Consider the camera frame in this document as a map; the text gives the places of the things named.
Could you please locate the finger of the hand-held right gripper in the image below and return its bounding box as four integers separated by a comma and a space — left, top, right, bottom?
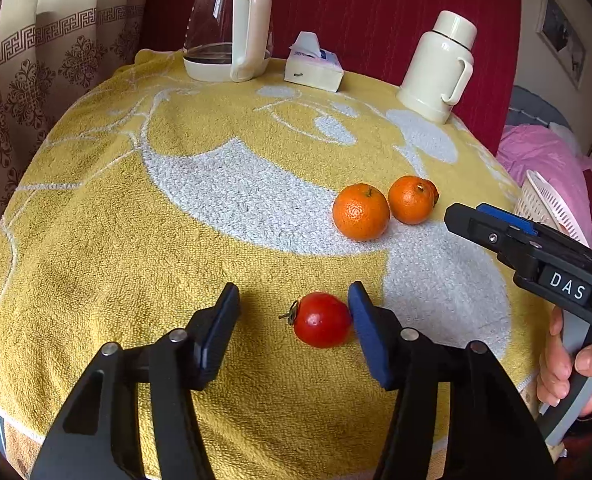
444, 203, 516, 262
476, 203, 537, 239

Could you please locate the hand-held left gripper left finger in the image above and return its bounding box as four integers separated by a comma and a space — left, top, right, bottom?
30, 282, 241, 480

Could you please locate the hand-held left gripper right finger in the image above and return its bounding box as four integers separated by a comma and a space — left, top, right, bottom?
347, 281, 557, 480

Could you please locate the white plastic basket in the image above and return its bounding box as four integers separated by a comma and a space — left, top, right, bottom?
513, 170, 590, 247

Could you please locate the red tomato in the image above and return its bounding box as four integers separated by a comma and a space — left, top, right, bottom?
279, 292, 353, 349

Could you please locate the person's right hand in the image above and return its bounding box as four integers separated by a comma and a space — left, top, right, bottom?
536, 305, 592, 419

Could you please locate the rough-skinned mandarin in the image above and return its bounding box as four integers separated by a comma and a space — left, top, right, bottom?
388, 175, 436, 225
332, 183, 391, 241

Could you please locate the pink cloth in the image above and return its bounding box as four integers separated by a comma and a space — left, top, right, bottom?
496, 125, 592, 253

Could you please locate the grey cushion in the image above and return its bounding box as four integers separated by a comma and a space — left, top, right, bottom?
506, 85, 572, 130

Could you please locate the yellow and white towel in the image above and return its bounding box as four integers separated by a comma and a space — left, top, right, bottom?
0, 49, 542, 479

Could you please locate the cream thermos flask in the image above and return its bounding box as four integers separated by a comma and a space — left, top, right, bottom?
396, 10, 478, 125

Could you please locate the tissue pack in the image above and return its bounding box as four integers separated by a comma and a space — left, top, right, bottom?
283, 31, 345, 93

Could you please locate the red upholstered backrest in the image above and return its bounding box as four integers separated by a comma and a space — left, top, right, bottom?
143, 0, 523, 142

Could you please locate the beige patterned curtain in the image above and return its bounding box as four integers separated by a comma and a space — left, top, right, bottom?
0, 0, 149, 261

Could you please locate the framed wall picture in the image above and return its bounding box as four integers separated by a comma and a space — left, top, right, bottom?
536, 0, 588, 91

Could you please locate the glass kettle with cream handle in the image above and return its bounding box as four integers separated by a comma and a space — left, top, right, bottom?
182, 0, 275, 82

